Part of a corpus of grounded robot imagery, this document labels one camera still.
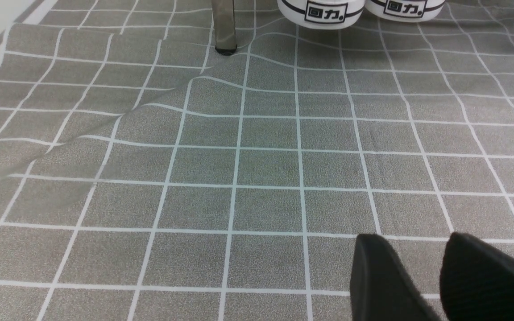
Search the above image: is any black canvas sneaker left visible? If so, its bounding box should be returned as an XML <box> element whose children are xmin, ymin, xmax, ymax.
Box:
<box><xmin>277</xmin><ymin>0</ymin><xmax>365</xmax><ymax>30</ymax></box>

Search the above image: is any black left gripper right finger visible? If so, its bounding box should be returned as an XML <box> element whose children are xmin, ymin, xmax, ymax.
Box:
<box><xmin>440</xmin><ymin>232</ymin><xmax>514</xmax><ymax>321</ymax></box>

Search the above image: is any grey grid-pattern cloth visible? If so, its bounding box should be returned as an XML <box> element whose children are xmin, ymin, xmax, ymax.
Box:
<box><xmin>0</xmin><ymin>0</ymin><xmax>514</xmax><ymax>321</ymax></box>

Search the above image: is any black canvas sneaker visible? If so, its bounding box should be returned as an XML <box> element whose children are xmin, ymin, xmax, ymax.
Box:
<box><xmin>277</xmin><ymin>0</ymin><xmax>365</xmax><ymax>30</ymax></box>
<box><xmin>365</xmin><ymin>0</ymin><xmax>445</xmax><ymax>24</ymax></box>

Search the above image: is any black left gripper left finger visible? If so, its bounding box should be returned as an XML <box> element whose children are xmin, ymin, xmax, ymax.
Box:
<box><xmin>349</xmin><ymin>234</ymin><xmax>440</xmax><ymax>321</ymax></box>

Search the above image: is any black canvas sneaker right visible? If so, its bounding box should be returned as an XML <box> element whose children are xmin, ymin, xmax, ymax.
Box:
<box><xmin>365</xmin><ymin>0</ymin><xmax>445</xmax><ymax>24</ymax></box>

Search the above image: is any metal shoe rack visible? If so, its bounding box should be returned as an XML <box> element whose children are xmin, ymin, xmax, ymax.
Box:
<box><xmin>211</xmin><ymin>0</ymin><xmax>237</xmax><ymax>56</ymax></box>

